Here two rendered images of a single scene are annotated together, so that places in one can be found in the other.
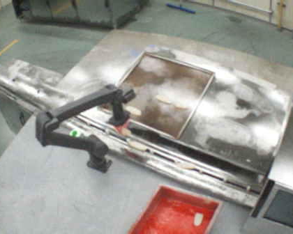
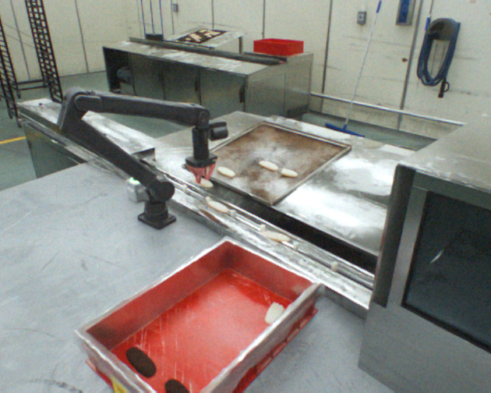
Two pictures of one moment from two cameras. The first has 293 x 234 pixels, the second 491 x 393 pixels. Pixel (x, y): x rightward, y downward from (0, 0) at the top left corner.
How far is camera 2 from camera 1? 0.58 m
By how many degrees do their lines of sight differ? 18
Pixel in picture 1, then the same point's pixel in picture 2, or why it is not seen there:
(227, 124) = (352, 199)
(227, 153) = (345, 231)
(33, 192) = (20, 239)
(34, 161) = (53, 206)
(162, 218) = (213, 297)
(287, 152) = (453, 148)
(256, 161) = not seen: hidden behind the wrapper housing
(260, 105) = not seen: hidden behind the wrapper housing
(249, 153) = not seen: hidden behind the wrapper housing
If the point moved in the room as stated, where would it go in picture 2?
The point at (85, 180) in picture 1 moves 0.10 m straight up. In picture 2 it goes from (125, 233) to (120, 207)
